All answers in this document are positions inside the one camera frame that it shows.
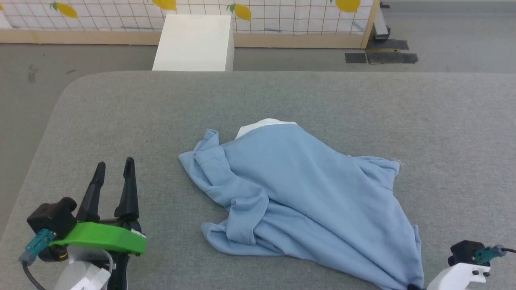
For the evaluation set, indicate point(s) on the long black floor mat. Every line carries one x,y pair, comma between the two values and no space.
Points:
393,58

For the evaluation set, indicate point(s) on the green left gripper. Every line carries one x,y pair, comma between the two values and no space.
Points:
105,238

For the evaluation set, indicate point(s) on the white box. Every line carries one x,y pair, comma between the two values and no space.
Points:
193,44

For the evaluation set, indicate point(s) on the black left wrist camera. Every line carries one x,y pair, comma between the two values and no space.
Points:
52,215

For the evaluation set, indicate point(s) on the black floor mat under foot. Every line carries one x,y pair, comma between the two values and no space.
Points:
393,44

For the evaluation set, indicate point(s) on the metal partition foot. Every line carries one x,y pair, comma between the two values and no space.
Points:
381,28

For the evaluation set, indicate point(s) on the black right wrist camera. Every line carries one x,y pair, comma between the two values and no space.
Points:
463,251

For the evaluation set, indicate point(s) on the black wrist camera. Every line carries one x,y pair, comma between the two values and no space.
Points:
52,215
463,251

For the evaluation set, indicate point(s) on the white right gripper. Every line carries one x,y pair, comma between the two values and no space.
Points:
455,278

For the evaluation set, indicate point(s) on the small black floor mat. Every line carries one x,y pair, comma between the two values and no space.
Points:
356,58

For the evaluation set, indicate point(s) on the light blue shirt white collar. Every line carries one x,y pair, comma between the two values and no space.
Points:
306,201

